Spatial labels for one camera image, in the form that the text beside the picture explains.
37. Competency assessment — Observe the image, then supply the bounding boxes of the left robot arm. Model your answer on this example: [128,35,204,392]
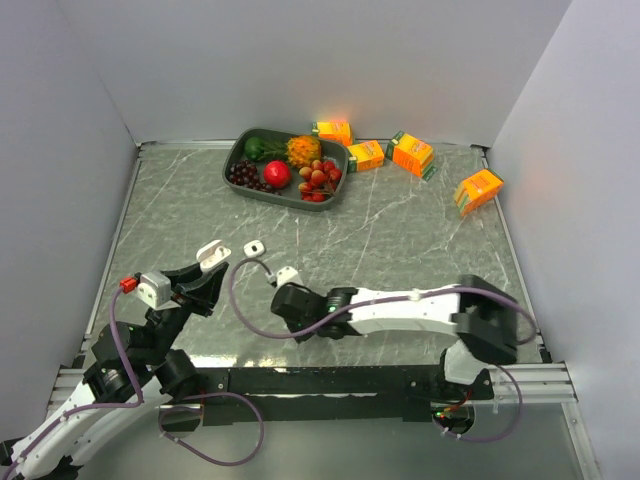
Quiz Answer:
[1,262,229,479]

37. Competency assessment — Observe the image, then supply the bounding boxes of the red pomegranate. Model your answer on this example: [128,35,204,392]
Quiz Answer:
[262,160,291,190]

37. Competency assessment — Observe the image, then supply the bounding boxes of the dark grey fruit tray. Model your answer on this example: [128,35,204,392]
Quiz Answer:
[222,127,350,212]

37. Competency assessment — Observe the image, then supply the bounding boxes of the green pepper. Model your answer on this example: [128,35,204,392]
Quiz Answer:
[244,136,264,162]

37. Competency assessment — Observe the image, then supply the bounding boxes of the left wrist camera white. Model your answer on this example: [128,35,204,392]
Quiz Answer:
[119,271,174,310]

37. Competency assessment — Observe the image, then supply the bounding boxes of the white square charging case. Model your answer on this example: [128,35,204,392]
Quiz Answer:
[243,240,266,258]

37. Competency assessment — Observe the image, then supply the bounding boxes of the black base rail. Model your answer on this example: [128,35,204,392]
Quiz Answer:
[137,363,496,426]

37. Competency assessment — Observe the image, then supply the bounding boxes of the orange box middle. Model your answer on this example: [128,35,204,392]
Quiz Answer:
[348,140,385,173]

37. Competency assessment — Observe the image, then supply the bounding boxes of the orange striped sponge box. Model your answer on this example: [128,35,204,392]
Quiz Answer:
[453,168,504,216]

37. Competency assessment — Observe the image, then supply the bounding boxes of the dark purple grapes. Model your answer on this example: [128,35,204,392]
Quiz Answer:
[225,160,278,195]

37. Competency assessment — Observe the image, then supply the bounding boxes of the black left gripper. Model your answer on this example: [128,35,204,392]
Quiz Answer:
[142,254,228,364]

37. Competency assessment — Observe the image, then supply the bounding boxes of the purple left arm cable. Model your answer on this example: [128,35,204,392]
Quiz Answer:
[0,284,146,479]

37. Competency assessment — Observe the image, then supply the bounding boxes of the white oval charging case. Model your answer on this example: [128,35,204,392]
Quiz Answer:
[196,239,231,273]

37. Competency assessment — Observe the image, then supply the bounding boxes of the orange pineapple toy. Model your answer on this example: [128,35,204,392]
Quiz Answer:
[285,135,322,169]

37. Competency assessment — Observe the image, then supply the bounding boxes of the orange sponge box near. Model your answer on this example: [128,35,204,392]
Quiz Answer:
[385,131,435,180]

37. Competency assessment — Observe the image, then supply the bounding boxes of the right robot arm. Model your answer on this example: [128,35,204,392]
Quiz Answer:
[271,275,537,399]

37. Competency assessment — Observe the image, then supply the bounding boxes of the orange box back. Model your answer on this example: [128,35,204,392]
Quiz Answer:
[311,122,354,147]

